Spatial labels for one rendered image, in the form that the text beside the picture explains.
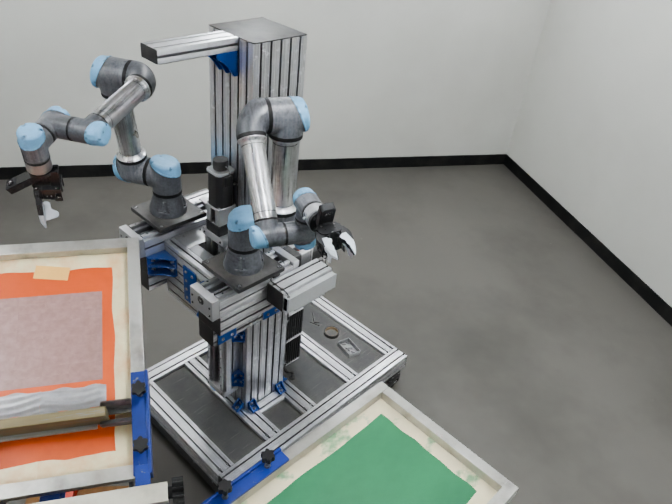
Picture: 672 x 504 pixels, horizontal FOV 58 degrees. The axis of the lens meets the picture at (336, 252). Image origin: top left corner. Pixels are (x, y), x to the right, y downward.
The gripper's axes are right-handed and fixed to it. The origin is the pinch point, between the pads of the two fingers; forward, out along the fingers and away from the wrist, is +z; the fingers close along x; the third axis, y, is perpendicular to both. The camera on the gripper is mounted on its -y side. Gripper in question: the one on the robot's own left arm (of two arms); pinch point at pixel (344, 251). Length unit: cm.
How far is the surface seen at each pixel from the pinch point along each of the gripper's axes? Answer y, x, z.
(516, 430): 185, -114, -33
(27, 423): 31, 92, -3
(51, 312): 27, 83, -41
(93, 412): 33, 75, -1
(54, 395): 37, 86, -15
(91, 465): 47, 80, 5
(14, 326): 27, 94, -38
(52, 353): 32, 85, -28
